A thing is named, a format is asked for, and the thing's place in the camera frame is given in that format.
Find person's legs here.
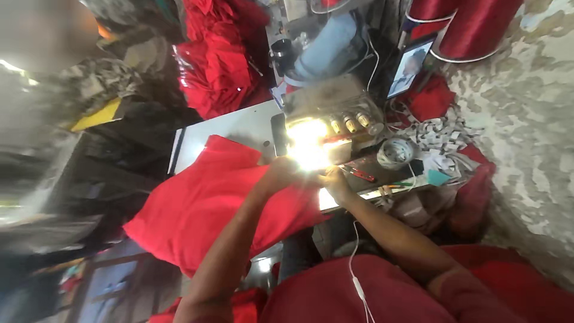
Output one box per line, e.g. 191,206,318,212
277,212,382,285

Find person's right forearm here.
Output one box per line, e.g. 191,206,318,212
344,195,462,288

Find pile of white fabric scraps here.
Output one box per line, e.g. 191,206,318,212
391,104,485,185

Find person's left hand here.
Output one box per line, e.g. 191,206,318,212
259,155,306,194

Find overlock sewing machine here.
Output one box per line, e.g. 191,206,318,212
271,74,385,172

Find red-handled thread snips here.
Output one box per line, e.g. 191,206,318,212
339,164,376,183

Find large dark red thread cone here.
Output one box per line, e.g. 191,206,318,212
430,0,524,63

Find spread red cloth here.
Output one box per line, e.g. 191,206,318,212
439,245,574,323

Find smartphone with lit screen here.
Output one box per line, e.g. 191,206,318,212
385,33,437,100

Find red cloth heap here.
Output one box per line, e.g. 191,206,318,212
148,287,269,323

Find white thin cable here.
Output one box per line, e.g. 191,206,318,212
366,31,380,92

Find greyish brown cloth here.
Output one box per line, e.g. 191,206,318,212
377,188,454,235

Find white round tub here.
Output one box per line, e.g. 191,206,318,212
377,138,414,170

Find yellow flat panel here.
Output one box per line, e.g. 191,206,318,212
70,97,124,132

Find crumpled bright red cloth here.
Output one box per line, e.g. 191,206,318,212
398,74,457,123

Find dark red cloth bundle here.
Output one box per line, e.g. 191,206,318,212
444,144,497,240

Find white earphone cable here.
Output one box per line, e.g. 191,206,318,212
348,220,376,323

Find green-handled thin tool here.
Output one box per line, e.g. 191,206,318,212
379,181,415,196

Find white sewing table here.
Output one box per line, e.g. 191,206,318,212
168,100,284,176

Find person's left forearm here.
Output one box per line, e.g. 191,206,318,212
173,183,272,323

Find brown framed door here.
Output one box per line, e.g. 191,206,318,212
65,253,182,323

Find pile of red garments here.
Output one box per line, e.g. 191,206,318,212
173,0,271,120

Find teal fabric scrap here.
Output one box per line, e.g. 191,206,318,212
426,169,452,187

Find person's body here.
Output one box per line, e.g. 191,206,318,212
261,254,530,323

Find person's right hand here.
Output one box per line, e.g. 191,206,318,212
319,165,358,209

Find black cylindrical cup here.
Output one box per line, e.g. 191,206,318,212
270,38,297,78

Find red fabric garment piece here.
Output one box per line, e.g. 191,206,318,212
123,135,332,279

